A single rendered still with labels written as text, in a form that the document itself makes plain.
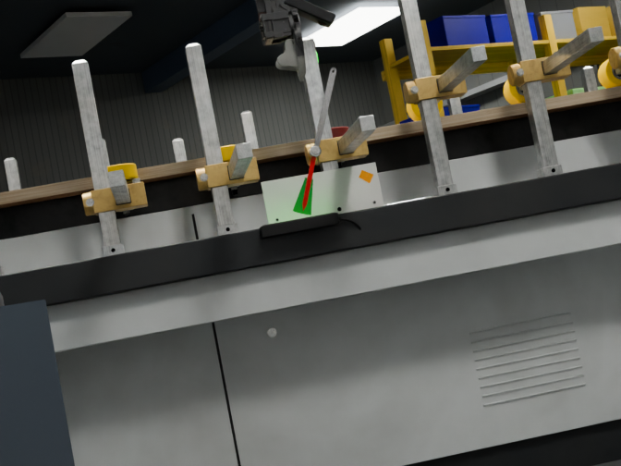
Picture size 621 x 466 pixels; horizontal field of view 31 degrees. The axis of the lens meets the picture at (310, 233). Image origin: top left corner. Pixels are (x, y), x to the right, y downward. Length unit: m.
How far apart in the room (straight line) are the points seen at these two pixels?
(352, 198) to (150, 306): 0.50
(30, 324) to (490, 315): 1.34
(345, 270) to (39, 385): 0.95
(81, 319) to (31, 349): 0.72
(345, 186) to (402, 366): 0.49
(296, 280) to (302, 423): 0.39
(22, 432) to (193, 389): 0.97
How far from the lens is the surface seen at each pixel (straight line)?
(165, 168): 2.65
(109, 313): 2.48
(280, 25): 2.47
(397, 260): 2.53
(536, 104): 2.65
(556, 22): 9.79
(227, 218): 2.48
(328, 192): 2.50
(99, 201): 2.47
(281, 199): 2.48
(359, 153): 2.52
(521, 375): 2.81
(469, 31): 9.18
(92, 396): 2.69
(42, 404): 1.77
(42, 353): 1.77
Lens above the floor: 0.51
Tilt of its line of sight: 4 degrees up
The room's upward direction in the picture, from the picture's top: 11 degrees counter-clockwise
